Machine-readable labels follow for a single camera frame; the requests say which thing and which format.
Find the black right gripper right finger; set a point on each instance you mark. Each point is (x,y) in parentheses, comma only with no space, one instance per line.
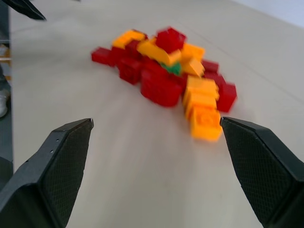
(266,171)

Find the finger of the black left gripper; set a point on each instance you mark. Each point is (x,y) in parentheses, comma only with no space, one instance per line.
(47,180)

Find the black pointed right gripper left finger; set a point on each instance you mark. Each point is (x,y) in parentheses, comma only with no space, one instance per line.
(27,9)

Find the sloped orange toy block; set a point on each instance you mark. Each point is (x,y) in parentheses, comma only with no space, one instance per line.
(194,67)

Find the large rounded red toy block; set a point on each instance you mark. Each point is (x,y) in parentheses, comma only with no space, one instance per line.
(159,90)

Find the long curved orange toy block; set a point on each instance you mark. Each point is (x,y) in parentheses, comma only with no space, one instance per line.
(156,53)

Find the green toy block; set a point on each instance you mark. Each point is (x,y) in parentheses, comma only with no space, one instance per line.
(173,69)

